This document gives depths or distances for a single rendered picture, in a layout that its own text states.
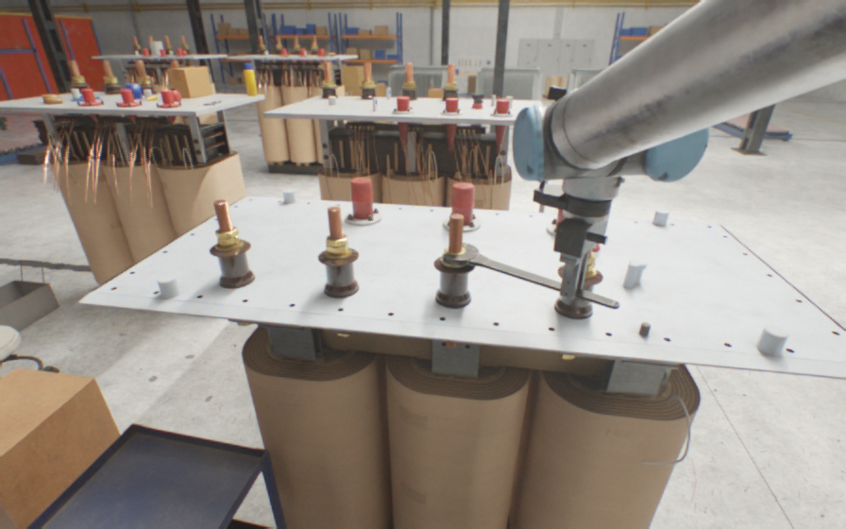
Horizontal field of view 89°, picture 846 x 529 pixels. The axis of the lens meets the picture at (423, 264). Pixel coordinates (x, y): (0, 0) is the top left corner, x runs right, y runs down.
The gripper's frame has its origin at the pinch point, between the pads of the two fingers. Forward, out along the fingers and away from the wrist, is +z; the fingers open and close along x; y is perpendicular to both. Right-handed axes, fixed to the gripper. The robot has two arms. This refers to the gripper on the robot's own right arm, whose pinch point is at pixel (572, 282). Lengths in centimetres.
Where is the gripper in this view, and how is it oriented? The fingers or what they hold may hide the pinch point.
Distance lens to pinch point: 84.9
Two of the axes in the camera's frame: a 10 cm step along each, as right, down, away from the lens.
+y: 7.9, 2.9, -5.4
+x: 6.1, -3.6, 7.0
